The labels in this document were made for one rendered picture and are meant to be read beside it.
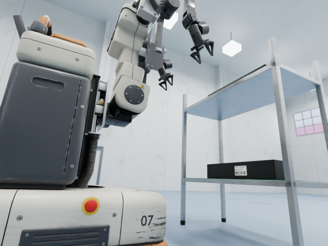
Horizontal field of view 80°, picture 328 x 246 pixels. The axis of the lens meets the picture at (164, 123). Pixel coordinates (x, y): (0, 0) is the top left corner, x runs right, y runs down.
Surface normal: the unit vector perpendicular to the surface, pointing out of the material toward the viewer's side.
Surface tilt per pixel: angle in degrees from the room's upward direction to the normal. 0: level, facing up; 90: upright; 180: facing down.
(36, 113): 90
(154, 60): 90
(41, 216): 90
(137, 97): 90
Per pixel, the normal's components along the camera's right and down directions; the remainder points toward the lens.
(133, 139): 0.47, -0.22
